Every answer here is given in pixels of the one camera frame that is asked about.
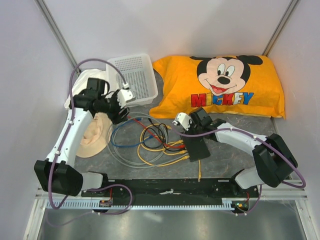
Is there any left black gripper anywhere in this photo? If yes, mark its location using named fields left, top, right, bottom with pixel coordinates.
left=96, top=88, right=130, bottom=124

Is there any blue ethernet cable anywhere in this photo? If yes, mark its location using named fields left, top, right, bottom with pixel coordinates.
left=111, top=116, right=155, bottom=148

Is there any black network switch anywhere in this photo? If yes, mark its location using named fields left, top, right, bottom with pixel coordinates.
left=181, top=136, right=211, bottom=162

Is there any red ethernet cable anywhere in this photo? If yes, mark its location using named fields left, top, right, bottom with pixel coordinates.
left=131, top=117, right=187, bottom=150

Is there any yellow ethernet cable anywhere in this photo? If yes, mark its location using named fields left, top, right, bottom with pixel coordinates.
left=139, top=123, right=203, bottom=182
left=137, top=147, right=191, bottom=168

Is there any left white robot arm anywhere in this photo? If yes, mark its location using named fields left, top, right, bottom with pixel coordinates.
left=34, top=78, right=135, bottom=196

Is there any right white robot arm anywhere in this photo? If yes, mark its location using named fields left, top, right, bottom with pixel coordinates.
left=182, top=107, right=298, bottom=197

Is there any beige hat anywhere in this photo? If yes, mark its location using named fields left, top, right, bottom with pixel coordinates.
left=76, top=112, right=113, bottom=158

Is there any white cloth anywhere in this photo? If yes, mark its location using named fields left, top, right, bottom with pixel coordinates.
left=71, top=69, right=111, bottom=98

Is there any white plastic basket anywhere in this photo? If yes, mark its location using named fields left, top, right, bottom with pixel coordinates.
left=106, top=53, right=158, bottom=105

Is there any orange Mickey pillow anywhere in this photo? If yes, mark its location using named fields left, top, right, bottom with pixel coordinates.
left=149, top=55, right=286, bottom=119

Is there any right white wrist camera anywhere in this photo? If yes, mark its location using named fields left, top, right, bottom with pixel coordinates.
left=172, top=112, right=193, bottom=131

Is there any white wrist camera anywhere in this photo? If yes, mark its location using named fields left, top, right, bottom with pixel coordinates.
left=117, top=83, right=136, bottom=107
left=172, top=112, right=193, bottom=131

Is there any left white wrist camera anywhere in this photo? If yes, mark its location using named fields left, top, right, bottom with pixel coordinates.
left=117, top=83, right=136, bottom=107

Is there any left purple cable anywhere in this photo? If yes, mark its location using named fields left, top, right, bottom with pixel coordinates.
left=46, top=58, right=135, bottom=227

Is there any purple cable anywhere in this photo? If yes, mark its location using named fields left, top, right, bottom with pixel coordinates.
left=172, top=123, right=307, bottom=218
left=46, top=58, right=135, bottom=227

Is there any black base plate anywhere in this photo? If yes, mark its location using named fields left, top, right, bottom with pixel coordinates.
left=81, top=177, right=261, bottom=207

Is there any slotted cable duct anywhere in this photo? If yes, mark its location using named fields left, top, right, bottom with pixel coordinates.
left=60, top=198, right=241, bottom=211

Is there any aluminium rail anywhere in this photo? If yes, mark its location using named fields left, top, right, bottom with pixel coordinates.
left=36, top=178, right=308, bottom=201

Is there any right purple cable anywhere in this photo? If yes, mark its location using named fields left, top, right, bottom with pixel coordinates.
left=172, top=123, right=307, bottom=218

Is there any left aluminium frame post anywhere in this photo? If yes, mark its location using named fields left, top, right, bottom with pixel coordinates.
left=34, top=0, right=78, bottom=68

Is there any aluminium frame post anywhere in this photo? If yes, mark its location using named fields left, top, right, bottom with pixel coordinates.
left=34, top=0, right=78, bottom=68
left=262, top=0, right=301, bottom=57

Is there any right aluminium frame post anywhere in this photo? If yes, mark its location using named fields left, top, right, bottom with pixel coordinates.
left=262, top=0, right=301, bottom=57

